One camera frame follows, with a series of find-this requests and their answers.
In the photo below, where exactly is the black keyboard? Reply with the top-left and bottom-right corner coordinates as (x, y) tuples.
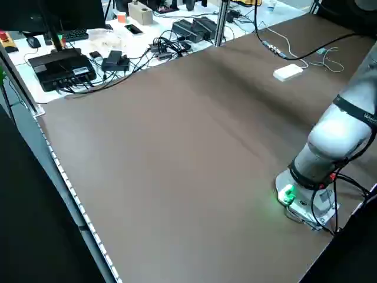
(44, 28), (90, 42)

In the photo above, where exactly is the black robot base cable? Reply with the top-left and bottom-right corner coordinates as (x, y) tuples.
(312, 173), (373, 236)

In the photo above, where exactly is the black usb hub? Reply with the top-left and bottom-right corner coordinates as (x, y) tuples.
(148, 42), (174, 60)

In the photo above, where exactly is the red emergency stop button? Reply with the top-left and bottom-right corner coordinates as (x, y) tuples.
(0, 30), (17, 54)

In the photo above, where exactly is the aluminium frame rail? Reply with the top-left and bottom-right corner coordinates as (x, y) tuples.
(0, 44), (45, 117)

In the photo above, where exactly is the white power strip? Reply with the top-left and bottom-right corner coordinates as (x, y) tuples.
(272, 63), (304, 83)

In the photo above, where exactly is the long black desk cable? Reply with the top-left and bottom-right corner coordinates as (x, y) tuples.
(63, 44), (183, 95)

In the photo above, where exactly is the black cable with metal connector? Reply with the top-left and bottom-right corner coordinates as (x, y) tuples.
(253, 0), (366, 61)

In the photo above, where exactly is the black monitor with stand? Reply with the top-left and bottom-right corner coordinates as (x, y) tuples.
(0, 0), (107, 55)

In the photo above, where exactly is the grey block with hole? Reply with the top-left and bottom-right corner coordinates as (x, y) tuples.
(128, 2), (154, 26)

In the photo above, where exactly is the thin white charger cable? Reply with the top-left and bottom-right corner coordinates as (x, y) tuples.
(309, 46), (345, 73)

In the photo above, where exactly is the aluminium post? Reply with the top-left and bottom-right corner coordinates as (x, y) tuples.
(214, 0), (230, 47)

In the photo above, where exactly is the flat black electronics box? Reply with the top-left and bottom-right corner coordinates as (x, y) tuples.
(28, 48), (97, 93)

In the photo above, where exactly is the clear plastic wrapper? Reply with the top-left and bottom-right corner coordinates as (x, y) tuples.
(87, 28), (124, 51)

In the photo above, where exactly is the thick white power strip cord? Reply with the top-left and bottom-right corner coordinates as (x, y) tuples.
(259, 22), (310, 70)

